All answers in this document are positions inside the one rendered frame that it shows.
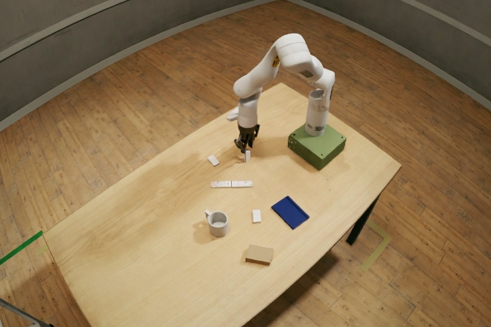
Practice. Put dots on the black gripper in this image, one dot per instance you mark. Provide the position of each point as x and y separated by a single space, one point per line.
246 138

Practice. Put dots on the beige mug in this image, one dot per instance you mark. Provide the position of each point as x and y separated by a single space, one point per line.
217 219

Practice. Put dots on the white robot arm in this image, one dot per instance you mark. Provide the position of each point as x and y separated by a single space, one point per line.
293 54

